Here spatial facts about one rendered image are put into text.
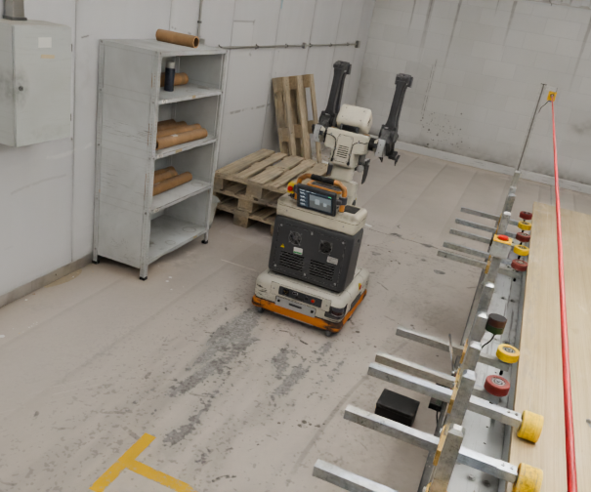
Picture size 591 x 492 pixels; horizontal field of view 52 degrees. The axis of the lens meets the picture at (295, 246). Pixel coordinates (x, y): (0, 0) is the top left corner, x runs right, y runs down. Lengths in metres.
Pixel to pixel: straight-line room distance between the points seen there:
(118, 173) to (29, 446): 1.94
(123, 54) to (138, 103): 0.31
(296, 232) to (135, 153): 1.17
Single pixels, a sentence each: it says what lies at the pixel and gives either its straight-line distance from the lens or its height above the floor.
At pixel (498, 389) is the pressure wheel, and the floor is 0.90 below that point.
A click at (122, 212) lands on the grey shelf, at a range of 4.28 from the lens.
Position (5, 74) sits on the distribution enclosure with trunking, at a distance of 3.41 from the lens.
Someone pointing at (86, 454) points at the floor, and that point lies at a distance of 2.95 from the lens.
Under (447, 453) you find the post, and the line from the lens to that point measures 1.46.
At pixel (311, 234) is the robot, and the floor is 0.63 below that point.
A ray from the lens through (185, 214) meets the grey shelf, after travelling 5.09.
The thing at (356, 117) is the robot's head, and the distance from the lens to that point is 3.99.
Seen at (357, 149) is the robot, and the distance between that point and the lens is 3.94.
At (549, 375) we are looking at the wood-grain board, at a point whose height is 0.90.
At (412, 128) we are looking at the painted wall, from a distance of 9.88.
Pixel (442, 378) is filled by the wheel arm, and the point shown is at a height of 0.86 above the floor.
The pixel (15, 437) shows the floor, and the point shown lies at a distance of 3.07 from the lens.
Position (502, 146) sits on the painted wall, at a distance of 9.75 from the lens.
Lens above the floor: 1.98
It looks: 22 degrees down
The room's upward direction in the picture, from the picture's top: 10 degrees clockwise
